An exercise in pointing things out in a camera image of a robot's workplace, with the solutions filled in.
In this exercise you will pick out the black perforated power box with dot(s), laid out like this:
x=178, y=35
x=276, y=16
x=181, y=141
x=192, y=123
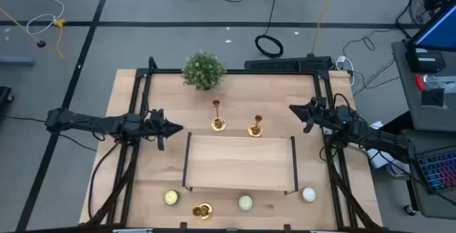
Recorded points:
x=285, y=63

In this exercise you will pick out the grey rolling cart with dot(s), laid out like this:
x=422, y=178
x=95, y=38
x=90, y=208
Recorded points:
x=438, y=206

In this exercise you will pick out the black caster wheel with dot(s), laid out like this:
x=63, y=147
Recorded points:
x=409, y=210

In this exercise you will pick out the white candle patterned tin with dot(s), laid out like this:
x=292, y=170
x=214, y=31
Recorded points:
x=309, y=194

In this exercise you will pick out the yellow candle dark floral tin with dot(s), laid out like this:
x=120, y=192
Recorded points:
x=171, y=197

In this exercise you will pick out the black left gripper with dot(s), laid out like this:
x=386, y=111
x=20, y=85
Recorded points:
x=156, y=128

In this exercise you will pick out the pale green candle teal tin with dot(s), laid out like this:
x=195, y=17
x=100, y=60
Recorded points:
x=246, y=203

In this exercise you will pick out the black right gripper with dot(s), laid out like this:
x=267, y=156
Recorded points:
x=320, y=113

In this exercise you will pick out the black desktop holder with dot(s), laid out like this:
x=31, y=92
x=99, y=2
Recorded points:
x=432, y=97

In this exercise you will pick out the short gold candlestick holder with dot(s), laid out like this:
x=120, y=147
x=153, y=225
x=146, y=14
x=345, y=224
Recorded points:
x=205, y=211

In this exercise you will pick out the clear plastic bottle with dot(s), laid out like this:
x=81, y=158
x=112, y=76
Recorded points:
x=441, y=83

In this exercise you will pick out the white cardboard box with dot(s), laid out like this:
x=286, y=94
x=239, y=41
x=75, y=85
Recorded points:
x=377, y=158

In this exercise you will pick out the tall gold candlestick holder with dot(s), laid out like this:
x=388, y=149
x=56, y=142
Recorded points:
x=218, y=123

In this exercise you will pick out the grey desk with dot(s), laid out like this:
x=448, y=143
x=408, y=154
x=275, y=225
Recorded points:
x=399, y=72

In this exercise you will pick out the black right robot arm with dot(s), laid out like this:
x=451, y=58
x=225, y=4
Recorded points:
x=377, y=138

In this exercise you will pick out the medium gold candlestick holder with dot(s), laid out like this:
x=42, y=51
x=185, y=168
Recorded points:
x=255, y=130

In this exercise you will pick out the wooden riser shelf black legs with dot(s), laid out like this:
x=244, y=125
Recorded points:
x=238, y=161

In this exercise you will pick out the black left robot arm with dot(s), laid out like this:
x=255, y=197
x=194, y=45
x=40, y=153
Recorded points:
x=89, y=122

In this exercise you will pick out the black aluminium table frame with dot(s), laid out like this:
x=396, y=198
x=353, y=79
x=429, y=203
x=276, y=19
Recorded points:
x=231, y=71

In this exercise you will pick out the small black floor puck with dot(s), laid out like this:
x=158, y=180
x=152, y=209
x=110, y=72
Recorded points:
x=41, y=43

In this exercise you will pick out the white power adapter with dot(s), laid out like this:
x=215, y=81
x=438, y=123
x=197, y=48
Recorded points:
x=341, y=60

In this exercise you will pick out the black label printer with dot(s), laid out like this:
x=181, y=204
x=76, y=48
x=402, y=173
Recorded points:
x=424, y=63

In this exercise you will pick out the computer monitor blue screen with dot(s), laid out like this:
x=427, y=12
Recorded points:
x=441, y=30

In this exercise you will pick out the grey metal cart base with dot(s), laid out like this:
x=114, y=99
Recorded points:
x=16, y=61

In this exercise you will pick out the potted green plant black pot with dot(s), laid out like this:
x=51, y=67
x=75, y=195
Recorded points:
x=203, y=70

